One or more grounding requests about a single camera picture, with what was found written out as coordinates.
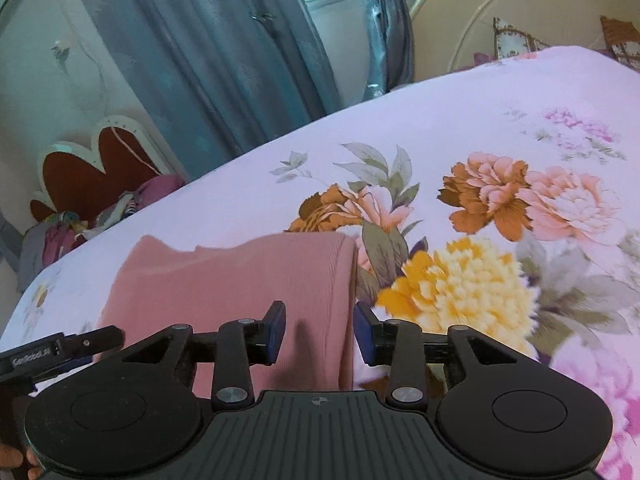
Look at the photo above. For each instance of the person's hand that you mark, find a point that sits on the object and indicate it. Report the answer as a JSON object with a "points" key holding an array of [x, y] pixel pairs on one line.
{"points": [[11, 458]]}

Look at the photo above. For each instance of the blue-grey left curtain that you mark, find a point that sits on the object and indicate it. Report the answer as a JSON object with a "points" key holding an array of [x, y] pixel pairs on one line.
{"points": [[219, 77]]}

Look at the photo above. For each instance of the patterned cushion with brown trim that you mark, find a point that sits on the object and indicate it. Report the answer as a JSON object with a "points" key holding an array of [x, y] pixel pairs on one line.
{"points": [[511, 42]]}

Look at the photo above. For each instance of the cream round headboard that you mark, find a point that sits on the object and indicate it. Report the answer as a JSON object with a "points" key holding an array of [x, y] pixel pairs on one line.
{"points": [[447, 34]]}

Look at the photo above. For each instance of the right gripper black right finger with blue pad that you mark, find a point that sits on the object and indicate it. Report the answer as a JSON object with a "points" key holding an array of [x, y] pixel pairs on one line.
{"points": [[423, 366]]}

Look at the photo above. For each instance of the pink knit sweater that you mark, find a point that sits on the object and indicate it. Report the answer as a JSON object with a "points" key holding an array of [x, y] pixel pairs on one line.
{"points": [[312, 273]]}

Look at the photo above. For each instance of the orange patterned pillow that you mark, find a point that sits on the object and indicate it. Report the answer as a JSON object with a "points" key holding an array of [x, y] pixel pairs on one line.
{"points": [[623, 41]]}

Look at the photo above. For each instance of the floral pink bed sheet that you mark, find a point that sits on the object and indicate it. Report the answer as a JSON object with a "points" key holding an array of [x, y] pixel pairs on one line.
{"points": [[504, 198]]}

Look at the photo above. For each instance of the pile of clothes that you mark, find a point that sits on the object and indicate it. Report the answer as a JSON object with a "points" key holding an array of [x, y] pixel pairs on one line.
{"points": [[59, 234]]}

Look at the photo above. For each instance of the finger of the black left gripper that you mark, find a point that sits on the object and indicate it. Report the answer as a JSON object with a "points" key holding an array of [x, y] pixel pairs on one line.
{"points": [[79, 349]]}

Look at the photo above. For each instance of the blue-grey tied right curtain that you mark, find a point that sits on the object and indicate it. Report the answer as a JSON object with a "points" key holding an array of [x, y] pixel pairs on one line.
{"points": [[391, 47]]}

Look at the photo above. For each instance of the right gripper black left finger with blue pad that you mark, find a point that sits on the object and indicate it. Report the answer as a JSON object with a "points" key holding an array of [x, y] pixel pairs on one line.
{"points": [[160, 369]]}

